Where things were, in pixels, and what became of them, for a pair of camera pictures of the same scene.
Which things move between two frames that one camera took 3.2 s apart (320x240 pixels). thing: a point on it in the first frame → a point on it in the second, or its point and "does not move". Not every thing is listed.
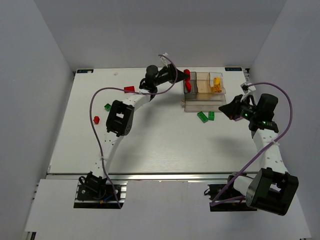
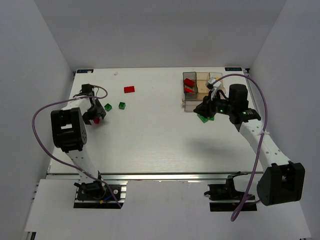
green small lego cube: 107,107 does not move
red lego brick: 127,89 does not move
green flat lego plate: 202,117 does not move
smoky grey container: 193,94 does not move
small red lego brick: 96,119 does not move
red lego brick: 187,71 → 186,89
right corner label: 233,69 does not move
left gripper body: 171,74 → 96,111
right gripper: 238,107 → 207,105
